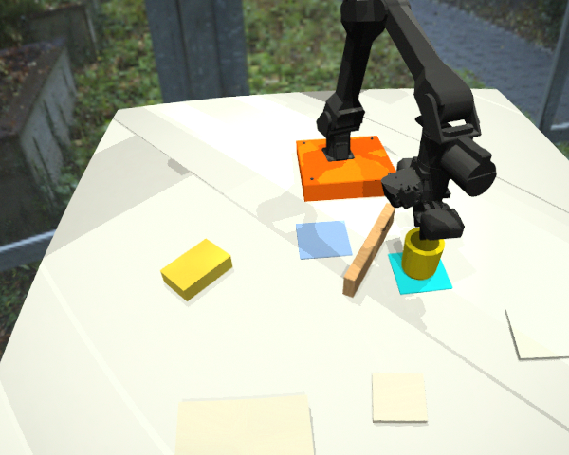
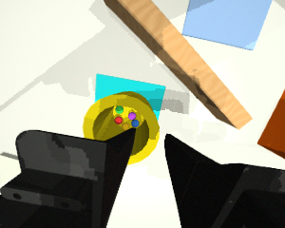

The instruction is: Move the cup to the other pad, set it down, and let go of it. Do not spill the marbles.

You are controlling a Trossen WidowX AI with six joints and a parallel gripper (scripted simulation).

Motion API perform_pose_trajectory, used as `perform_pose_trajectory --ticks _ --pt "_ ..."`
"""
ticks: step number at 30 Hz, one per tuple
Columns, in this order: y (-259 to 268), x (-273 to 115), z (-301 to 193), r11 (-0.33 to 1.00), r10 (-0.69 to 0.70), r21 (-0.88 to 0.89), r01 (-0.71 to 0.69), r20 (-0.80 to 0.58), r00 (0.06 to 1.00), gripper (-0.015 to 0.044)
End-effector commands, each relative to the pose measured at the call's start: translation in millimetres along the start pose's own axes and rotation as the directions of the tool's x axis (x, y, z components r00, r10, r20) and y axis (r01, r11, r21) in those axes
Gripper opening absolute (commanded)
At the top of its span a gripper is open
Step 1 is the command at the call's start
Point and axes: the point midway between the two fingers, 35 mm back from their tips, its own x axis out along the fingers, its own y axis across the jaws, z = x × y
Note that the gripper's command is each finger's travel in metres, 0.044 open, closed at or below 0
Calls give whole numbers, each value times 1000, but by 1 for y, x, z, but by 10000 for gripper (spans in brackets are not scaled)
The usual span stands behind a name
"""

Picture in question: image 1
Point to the tan wooden plank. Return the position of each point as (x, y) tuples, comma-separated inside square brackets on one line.
[(360, 265)]

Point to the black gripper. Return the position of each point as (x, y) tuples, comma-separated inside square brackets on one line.
[(435, 218)]

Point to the yellow rectangular block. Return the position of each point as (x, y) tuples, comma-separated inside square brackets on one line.
[(194, 270)]

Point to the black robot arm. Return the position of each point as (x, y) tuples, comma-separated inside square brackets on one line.
[(441, 94)]

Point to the yellow cup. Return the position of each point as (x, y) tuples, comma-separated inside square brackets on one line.
[(421, 258)]

